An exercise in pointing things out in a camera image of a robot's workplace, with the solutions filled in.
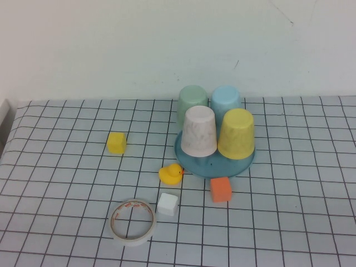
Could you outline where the yellow plastic cup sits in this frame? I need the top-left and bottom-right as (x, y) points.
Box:
(217, 108), (255, 160)

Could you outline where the pink speckled plastic cup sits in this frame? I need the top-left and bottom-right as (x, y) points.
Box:
(180, 105), (217, 158)

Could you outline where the green plastic cup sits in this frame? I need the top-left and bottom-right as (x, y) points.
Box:
(177, 85), (209, 131)

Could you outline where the teal cup stand tray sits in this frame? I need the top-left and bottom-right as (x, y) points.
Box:
(174, 130), (256, 179)

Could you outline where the light blue plastic cup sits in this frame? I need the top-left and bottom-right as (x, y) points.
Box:
(210, 85), (242, 118)

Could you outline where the yellow rubber duck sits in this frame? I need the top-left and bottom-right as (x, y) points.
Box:
(159, 163), (185, 185)

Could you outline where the yellow cube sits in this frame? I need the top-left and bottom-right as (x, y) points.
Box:
(107, 132), (127, 154)

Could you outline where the orange cube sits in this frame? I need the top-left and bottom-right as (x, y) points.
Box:
(210, 177), (233, 204)

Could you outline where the white cube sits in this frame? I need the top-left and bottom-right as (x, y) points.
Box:
(157, 192), (179, 216)

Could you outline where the white tape roll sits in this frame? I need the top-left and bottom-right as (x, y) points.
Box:
(108, 197), (158, 247)

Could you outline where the grey checked tablecloth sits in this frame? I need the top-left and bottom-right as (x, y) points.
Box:
(0, 96), (356, 267)

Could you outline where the white ledge board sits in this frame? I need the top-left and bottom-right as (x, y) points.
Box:
(0, 98), (18, 148)

